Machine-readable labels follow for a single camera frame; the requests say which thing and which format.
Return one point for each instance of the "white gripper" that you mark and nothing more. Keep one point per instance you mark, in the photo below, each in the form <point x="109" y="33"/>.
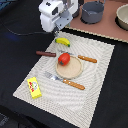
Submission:
<point x="54" y="14"/>

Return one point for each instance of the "yellow toy banana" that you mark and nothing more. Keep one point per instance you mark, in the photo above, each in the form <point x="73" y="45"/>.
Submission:
<point x="63" y="41"/>

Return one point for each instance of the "brown toy sausage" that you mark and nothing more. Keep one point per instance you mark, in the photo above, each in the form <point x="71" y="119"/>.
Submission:
<point x="46" y="53"/>

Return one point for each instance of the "red toy tomato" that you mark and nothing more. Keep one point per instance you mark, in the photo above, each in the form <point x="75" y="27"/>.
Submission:
<point x="64" y="59"/>

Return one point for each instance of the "yellow toy cheese block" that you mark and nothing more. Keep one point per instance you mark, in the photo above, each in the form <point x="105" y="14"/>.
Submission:
<point x="34" y="88"/>

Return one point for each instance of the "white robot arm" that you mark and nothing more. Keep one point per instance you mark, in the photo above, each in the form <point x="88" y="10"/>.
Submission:
<point x="73" y="8"/>

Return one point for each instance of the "grey saucepan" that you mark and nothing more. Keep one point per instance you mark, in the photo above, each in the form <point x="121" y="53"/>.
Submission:
<point x="92" y="12"/>

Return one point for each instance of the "round wooden plate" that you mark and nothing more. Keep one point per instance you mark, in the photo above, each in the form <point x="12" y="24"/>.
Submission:
<point x="72" y="70"/>

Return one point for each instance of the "beige bowl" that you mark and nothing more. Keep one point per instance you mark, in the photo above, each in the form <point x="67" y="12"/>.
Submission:
<point x="122" y="15"/>

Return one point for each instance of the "woven beige placemat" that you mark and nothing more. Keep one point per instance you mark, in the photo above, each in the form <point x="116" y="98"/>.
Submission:
<point x="68" y="103"/>

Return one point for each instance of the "knife with wooden handle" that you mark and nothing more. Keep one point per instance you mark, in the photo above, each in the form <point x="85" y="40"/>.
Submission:
<point x="80" y="57"/>

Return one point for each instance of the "fork with wooden handle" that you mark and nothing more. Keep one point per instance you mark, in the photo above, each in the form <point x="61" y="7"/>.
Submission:
<point x="68" y="82"/>

